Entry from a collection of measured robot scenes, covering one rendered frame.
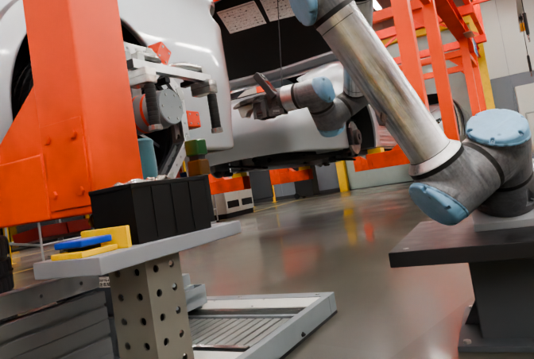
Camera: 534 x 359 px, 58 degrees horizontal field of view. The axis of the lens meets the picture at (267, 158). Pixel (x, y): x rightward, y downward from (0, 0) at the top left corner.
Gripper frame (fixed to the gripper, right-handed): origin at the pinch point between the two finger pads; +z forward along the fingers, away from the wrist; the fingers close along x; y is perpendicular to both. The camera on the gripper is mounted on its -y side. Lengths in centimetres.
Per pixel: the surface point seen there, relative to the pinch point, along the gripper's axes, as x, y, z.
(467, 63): 957, -157, -1
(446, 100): 537, -43, -2
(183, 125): 6.5, 1.2, 30.4
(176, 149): 5.7, 10.3, 34.8
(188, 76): -10.5, -12.6, 11.4
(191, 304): -3, 71, 32
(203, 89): -2.5, -8.7, 11.3
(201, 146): -56, 19, -22
